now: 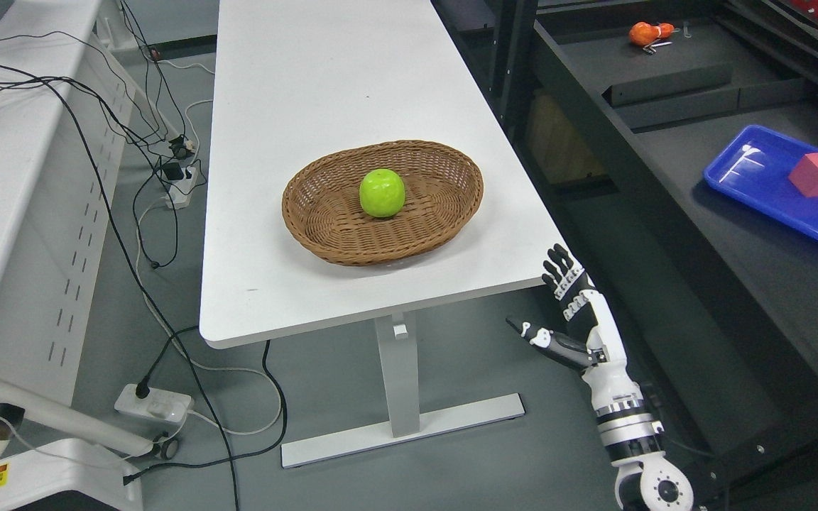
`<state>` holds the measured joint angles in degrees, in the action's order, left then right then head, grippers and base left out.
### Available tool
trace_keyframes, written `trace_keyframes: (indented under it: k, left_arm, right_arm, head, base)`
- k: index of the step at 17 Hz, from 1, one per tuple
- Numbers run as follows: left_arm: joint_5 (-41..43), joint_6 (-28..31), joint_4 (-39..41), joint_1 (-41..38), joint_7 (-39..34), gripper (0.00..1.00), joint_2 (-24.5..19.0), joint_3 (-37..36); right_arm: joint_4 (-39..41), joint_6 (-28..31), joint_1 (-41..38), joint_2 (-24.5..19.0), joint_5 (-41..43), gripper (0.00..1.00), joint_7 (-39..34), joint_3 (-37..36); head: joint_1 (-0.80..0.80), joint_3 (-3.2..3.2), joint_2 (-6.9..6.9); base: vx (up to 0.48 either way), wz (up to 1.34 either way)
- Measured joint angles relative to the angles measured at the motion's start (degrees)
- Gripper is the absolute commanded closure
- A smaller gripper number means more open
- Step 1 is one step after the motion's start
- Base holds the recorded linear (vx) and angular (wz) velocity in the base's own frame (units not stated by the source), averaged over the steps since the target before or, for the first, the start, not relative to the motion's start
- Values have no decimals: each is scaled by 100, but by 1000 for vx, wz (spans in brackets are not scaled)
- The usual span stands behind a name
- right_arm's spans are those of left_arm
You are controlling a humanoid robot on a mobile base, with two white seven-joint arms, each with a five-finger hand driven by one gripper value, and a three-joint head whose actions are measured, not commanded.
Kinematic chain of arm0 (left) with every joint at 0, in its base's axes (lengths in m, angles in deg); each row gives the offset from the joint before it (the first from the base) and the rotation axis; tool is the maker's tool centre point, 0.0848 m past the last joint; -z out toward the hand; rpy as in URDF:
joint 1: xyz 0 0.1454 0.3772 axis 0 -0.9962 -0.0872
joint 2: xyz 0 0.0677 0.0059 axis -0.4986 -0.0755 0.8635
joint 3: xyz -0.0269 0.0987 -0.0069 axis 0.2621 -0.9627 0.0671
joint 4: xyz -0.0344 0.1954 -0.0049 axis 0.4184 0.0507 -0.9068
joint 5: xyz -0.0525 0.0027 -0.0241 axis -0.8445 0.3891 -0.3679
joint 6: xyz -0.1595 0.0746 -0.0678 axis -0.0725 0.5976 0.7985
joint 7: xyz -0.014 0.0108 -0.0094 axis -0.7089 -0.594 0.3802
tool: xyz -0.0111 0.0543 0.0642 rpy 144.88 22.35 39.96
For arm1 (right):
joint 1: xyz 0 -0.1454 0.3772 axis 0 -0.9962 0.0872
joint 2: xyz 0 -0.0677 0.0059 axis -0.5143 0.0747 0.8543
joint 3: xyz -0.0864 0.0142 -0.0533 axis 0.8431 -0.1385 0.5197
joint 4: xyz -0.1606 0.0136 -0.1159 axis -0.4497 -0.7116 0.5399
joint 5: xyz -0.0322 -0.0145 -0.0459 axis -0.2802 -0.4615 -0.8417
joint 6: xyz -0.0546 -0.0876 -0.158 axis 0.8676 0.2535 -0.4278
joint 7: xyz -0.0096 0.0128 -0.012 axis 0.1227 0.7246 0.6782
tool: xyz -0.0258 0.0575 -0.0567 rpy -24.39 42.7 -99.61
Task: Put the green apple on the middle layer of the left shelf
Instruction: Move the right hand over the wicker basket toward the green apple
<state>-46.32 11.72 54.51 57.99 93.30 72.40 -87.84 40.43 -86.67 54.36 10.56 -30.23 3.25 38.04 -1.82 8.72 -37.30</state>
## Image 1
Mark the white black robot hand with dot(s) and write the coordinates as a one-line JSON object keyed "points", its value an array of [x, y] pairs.
{"points": [[589, 341]]}

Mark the green apple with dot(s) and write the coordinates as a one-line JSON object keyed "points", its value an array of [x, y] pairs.
{"points": [[382, 193]]}

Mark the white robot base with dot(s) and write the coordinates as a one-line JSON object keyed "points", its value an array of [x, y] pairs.
{"points": [[90, 469]]}

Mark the white robot forearm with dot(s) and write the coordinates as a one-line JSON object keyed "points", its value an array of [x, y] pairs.
{"points": [[645, 479]]}

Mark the white standing desk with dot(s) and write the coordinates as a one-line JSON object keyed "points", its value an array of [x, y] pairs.
{"points": [[296, 81]]}

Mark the brown wicker basket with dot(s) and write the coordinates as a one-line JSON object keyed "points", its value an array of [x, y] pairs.
{"points": [[321, 207]]}

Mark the orange toy fruit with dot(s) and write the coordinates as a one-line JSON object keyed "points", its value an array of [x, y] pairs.
{"points": [[643, 34]]}

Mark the white power strip near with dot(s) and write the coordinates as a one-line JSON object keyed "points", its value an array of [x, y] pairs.
{"points": [[159, 405]]}

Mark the white power strip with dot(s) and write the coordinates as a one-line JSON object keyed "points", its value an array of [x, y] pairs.
{"points": [[159, 405], [180, 182]]}

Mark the white power strip far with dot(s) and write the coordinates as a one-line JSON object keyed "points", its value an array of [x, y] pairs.
{"points": [[180, 182]]}

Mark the white side desk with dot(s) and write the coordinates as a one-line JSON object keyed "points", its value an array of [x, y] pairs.
{"points": [[59, 158]]}

